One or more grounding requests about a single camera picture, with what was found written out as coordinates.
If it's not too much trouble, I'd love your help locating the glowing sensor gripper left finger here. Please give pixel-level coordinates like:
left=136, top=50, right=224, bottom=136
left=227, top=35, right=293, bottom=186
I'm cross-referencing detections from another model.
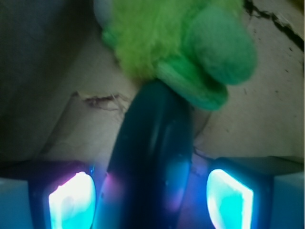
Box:
left=0, top=162, right=96, bottom=229

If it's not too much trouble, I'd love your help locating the brown paper bag liner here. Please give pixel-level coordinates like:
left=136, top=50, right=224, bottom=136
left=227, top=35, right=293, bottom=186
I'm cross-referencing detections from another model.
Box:
left=0, top=0, right=305, bottom=167

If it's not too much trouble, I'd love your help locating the green plush toy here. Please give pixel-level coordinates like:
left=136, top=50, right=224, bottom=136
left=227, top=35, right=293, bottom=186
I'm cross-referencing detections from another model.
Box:
left=92, top=0, right=257, bottom=110

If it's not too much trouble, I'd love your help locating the dark green plastic pickle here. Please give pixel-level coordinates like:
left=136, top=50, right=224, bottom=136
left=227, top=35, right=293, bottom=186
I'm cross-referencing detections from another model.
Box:
left=92, top=80, right=193, bottom=229

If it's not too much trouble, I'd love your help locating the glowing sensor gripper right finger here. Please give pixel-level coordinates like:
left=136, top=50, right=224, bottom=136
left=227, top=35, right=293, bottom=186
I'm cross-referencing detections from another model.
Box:
left=206, top=157, right=305, bottom=229

